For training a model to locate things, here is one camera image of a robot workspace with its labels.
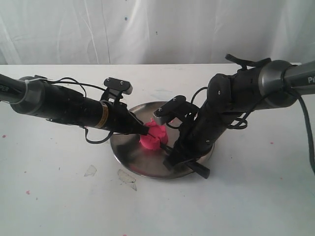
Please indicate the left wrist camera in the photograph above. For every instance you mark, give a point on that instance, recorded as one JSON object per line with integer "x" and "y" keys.
{"x": 118, "y": 85}

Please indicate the black knife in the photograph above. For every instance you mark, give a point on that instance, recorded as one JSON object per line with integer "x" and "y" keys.
{"x": 182, "y": 159}

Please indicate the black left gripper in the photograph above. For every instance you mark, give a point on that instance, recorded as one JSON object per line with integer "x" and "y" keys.
{"x": 121, "y": 120}

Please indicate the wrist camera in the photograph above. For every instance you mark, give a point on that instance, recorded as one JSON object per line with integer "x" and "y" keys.
{"x": 167, "y": 112}
{"x": 118, "y": 85}

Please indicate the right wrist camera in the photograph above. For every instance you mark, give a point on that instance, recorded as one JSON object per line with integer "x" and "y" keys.
{"x": 167, "y": 112}

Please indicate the pink clay piece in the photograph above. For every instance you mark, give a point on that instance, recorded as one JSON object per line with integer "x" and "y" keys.
{"x": 157, "y": 135}

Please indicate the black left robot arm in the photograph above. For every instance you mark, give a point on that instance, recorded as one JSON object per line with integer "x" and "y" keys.
{"x": 39, "y": 97}

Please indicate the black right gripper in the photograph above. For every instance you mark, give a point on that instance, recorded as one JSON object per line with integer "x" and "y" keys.
{"x": 197, "y": 141}

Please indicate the white backdrop curtain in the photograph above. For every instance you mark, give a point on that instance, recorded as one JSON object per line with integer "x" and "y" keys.
{"x": 155, "y": 31}

